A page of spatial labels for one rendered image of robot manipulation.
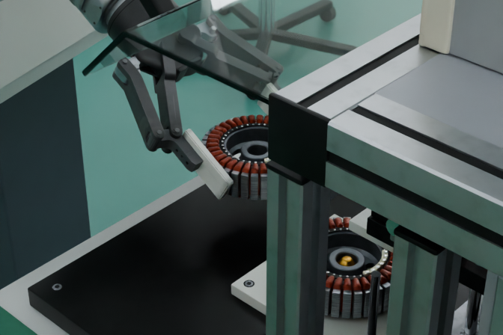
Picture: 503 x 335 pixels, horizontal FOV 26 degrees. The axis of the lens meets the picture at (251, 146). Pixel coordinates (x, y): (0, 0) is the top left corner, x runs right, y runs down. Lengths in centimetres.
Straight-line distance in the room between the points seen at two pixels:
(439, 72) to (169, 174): 191
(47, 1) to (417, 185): 92
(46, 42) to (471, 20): 87
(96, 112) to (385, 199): 222
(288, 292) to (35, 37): 78
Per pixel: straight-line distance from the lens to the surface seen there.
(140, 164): 258
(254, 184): 104
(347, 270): 99
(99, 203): 247
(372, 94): 64
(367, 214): 94
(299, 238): 70
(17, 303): 107
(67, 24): 148
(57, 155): 170
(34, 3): 142
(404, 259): 64
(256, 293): 100
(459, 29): 68
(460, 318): 93
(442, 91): 65
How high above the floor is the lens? 143
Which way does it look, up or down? 33 degrees down
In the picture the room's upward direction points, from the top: straight up
